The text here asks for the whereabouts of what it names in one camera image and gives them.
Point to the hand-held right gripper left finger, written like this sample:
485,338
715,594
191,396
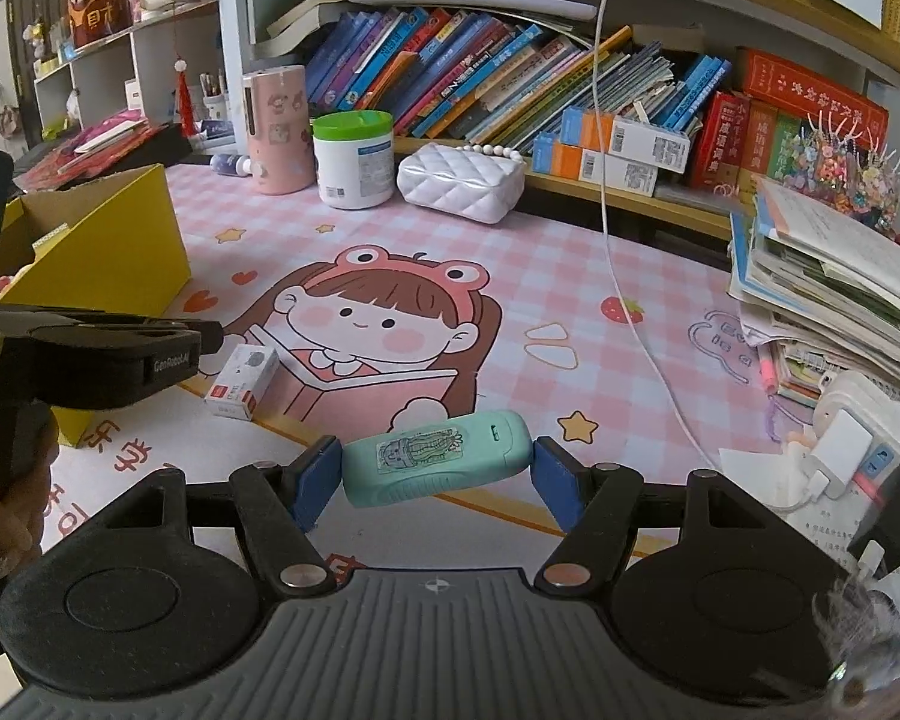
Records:
316,484

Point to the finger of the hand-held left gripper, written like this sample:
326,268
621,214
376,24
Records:
120,331

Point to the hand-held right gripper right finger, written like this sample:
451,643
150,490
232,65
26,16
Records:
559,484

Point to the yellow cardboard box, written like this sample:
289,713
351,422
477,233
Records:
120,255

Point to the mint green handheld device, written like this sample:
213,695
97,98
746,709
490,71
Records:
435,461

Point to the small white box red label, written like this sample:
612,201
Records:
244,382

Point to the person's left hand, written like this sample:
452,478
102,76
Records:
15,525

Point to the pile of red packets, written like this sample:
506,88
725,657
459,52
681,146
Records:
90,146

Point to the pink printed tablecloth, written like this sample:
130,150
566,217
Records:
570,292

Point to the small purple bottle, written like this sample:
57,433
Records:
229,163

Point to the pink highlighter pen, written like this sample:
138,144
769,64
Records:
766,371

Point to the white pen cup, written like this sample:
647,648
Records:
215,109

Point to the red tassel ornament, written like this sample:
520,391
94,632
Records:
184,94

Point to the pink cartoon tumbler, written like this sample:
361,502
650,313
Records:
274,135

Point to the printed white paper sheet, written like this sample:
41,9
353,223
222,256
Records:
825,532

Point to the white usb charger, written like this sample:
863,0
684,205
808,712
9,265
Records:
840,457

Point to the white jar green lid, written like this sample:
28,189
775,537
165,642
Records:
352,165

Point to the white cubby shelf unit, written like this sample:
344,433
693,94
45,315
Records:
150,45

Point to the white quilted purse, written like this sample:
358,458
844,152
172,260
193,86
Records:
457,184

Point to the orange blue white carton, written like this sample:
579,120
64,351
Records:
600,166
630,136

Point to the white yellow bookshelf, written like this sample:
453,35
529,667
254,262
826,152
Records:
229,30

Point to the fortune god figure box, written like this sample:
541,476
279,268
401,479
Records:
101,7

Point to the white power strip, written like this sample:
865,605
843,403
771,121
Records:
892,427

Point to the black power adapter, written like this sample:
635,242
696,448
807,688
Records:
896,517

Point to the stack of papers and books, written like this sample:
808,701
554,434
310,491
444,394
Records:
825,270

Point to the thick cream-paged book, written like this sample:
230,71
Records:
292,36
307,7

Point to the row of colourful books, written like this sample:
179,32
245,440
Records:
480,75

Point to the colourful beaded hair ornament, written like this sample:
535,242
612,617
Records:
847,165

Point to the red boxed book set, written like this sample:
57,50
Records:
787,109

